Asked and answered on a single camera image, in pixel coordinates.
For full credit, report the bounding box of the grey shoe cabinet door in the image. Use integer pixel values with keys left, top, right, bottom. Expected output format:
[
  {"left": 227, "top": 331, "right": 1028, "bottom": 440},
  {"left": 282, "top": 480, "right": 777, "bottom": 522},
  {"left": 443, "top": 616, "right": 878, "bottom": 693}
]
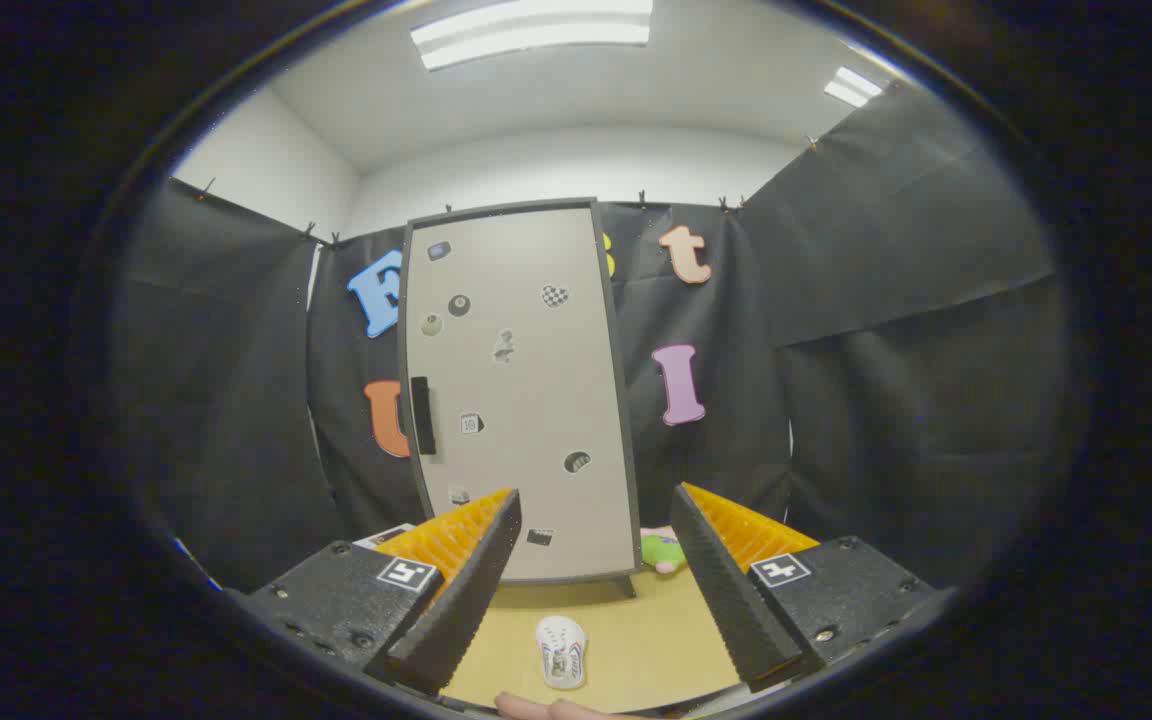
[{"left": 404, "top": 204, "right": 635, "bottom": 582}]

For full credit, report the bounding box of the white shoe with striped side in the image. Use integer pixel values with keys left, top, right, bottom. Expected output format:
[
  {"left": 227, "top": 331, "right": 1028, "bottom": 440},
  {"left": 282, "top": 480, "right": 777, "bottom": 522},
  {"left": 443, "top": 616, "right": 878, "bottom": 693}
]
[{"left": 536, "top": 615, "right": 589, "bottom": 691}]

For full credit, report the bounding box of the grey shoe cabinet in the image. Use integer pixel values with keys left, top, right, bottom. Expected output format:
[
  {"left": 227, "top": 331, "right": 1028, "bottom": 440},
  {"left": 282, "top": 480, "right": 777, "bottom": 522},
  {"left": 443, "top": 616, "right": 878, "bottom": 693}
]
[{"left": 398, "top": 197, "right": 644, "bottom": 599}]

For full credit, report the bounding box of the black backdrop cloth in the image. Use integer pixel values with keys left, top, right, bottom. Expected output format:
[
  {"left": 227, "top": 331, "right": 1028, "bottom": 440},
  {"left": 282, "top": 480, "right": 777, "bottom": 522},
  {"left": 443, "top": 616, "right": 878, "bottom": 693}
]
[{"left": 111, "top": 80, "right": 1072, "bottom": 591}]

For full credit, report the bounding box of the pink and green plush toy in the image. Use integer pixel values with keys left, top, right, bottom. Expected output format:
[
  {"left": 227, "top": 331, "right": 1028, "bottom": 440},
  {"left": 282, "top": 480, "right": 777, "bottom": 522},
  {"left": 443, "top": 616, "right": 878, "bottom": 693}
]
[{"left": 640, "top": 527, "right": 687, "bottom": 575}]

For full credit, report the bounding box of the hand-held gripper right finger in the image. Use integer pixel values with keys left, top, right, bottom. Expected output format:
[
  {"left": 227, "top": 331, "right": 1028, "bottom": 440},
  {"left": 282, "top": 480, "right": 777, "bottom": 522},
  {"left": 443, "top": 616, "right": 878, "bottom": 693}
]
[{"left": 671, "top": 482, "right": 957, "bottom": 693}]

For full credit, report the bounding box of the white cover book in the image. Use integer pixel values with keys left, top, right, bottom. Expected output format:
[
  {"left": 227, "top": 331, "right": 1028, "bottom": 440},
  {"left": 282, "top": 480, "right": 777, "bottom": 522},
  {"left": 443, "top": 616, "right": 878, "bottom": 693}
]
[{"left": 354, "top": 523, "right": 417, "bottom": 551}]

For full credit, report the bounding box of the small ceiling light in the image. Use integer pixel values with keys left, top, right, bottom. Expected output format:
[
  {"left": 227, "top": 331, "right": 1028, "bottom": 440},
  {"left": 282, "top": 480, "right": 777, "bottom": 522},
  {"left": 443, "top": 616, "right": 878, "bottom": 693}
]
[{"left": 824, "top": 66, "right": 883, "bottom": 108}]

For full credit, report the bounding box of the long ceiling light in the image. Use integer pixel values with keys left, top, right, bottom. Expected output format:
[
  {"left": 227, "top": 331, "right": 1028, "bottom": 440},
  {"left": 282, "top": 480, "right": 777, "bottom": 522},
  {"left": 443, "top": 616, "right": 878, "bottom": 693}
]
[{"left": 411, "top": 0, "right": 654, "bottom": 71}]

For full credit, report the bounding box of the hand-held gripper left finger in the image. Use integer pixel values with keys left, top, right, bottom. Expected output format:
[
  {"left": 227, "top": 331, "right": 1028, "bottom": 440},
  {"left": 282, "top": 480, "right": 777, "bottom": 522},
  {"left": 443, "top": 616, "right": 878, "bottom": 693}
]
[{"left": 226, "top": 487, "right": 523, "bottom": 696}]

